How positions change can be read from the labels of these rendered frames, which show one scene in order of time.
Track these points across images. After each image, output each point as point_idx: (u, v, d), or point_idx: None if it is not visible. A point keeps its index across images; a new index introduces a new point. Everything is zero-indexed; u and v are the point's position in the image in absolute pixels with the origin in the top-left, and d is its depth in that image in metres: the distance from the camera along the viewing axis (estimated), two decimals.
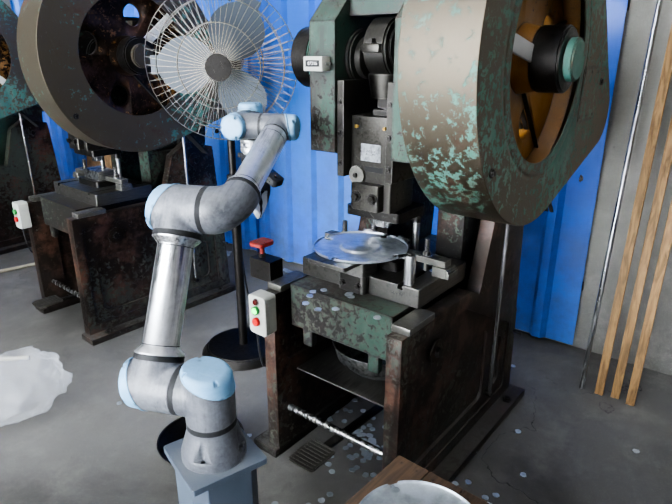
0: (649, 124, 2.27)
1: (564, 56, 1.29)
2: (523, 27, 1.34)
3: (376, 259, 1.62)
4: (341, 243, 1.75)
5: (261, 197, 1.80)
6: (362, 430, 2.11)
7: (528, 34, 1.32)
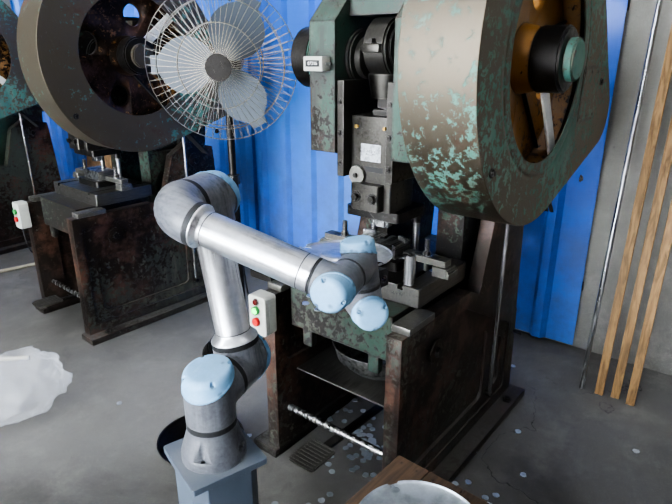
0: (649, 124, 2.27)
1: None
2: (519, 93, 1.40)
3: None
4: (321, 252, 1.64)
5: None
6: (362, 430, 2.11)
7: (530, 92, 1.41)
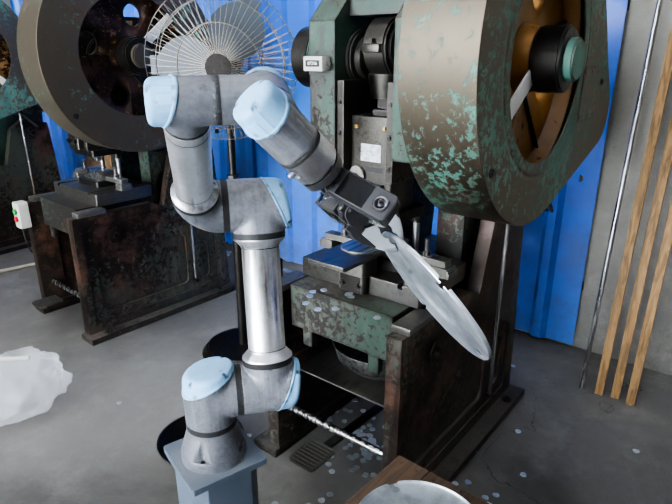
0: (649, 124, 2.27)
1: (563, 73, 1.31)
2: (514, 49, 1.32)
3: (414, 260, 0.92)
4: (423, 293, 1.07)
5: None
6: (362, 430, 2.11)
7: (522, 59, 1.32)
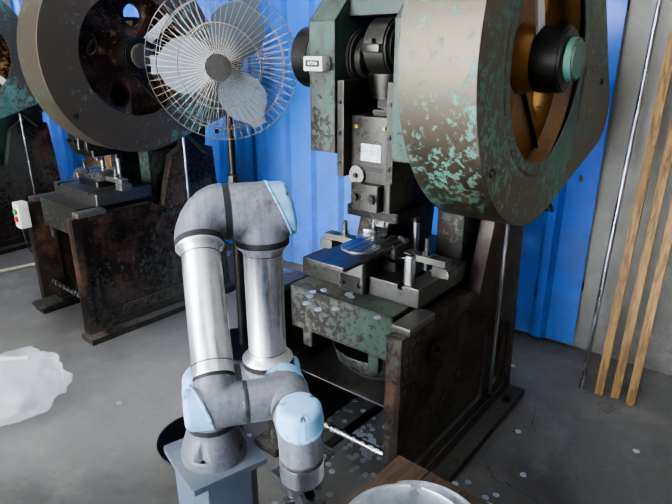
0: (649, 124, 2.27)
1: (570, 39, 1.30)
2: None
3: None
4: None
5: None
6: (362, 430, 2.11)
7: None
